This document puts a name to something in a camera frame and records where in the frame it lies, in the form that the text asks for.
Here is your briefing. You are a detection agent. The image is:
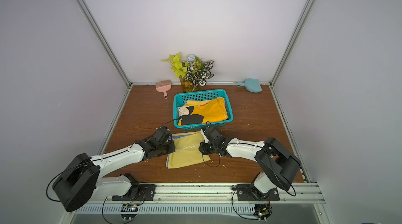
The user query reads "pale yellow pillowcase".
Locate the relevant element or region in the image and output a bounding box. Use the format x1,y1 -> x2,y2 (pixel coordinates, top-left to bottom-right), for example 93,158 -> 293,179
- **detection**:
166,132 -> 210,169

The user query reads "orange yellow cartoon pillowcase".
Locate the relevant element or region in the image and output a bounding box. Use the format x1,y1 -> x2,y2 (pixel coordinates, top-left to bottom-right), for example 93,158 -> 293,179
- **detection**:
178,97 -> 229,126

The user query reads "teal plastic basket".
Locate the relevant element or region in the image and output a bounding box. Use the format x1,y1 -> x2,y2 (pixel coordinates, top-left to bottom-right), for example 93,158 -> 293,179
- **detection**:
173,89 -> 233,131

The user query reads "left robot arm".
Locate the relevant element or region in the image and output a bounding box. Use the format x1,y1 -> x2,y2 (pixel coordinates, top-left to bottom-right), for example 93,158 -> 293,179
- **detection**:
52,126 -> 175,212

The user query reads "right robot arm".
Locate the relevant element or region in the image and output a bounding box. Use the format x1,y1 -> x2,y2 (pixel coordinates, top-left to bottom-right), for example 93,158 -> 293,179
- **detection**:
199,126 -> 301,195

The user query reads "pink hand brush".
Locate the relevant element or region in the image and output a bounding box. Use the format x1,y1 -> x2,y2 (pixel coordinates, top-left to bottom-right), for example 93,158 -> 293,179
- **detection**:
156,80 -> 172,99

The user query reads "teal dustpan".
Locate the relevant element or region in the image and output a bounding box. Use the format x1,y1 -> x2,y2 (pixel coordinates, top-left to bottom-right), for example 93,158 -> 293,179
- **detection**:
236,79 -> 262,93

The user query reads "artificial plant in vase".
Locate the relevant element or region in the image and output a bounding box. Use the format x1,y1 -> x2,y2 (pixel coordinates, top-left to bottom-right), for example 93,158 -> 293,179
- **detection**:
162,52 -> 214,93

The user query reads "left controller board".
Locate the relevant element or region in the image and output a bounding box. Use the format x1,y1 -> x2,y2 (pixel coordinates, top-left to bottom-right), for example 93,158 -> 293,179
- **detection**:
120,204 -> 139,223

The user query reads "controller board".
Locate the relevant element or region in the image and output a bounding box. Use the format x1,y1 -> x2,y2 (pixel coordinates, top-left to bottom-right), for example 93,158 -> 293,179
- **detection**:
253,204 -> 273,222
120,204 -> 139,223

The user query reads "right controller board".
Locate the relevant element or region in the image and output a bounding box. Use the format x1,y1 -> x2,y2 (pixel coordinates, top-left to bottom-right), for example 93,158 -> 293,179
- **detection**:
253,204 -> 273,222

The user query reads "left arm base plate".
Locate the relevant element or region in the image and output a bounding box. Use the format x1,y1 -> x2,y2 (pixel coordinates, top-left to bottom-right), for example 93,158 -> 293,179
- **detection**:
112,184 -> 156,202

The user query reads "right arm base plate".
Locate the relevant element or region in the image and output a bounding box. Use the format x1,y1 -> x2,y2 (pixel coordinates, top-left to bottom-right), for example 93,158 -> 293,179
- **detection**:
232,184 -> 280,202

